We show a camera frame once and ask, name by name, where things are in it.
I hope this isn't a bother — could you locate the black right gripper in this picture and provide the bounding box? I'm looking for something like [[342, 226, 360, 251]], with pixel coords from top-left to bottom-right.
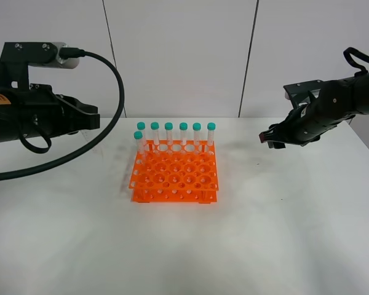
[[259, 104, 355, 149]]

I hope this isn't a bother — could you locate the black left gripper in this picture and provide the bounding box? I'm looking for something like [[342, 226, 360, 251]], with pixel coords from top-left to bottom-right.
[[27, 84, 100, 137]]

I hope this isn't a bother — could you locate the teal capped tube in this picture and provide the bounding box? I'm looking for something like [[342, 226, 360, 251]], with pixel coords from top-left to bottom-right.
[[81, 130, 101, 155]]

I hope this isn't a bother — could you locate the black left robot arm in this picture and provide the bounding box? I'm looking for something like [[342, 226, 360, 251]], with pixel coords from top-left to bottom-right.
[[0, 84, 100, 142]]

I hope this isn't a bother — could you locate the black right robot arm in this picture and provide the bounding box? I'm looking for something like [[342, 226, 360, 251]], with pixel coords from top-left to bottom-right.
[[259, 73, 369, 149]]

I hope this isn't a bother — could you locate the second row left tube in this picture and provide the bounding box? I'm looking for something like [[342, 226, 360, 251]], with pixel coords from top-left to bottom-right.
[[133, 131, 146, 164]]

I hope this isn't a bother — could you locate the orange test tube rack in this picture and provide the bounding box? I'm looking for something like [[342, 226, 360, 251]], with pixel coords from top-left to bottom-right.
[[129, 140, 219, 203]]

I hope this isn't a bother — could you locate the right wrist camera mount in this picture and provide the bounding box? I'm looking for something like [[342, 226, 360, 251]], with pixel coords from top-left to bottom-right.
[[283, 80, 324, 109]]

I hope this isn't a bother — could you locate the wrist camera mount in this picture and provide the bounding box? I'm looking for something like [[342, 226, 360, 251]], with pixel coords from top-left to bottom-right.
[[283, 80, 324, 109], [0, 42, 79, 91]]

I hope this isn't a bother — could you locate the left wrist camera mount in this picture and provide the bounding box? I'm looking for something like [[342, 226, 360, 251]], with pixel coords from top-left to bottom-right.
[[0, 42, 79, 91]]

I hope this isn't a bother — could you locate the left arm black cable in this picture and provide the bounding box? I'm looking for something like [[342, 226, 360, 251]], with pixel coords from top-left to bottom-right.
[[0, 47, 125, 184]]

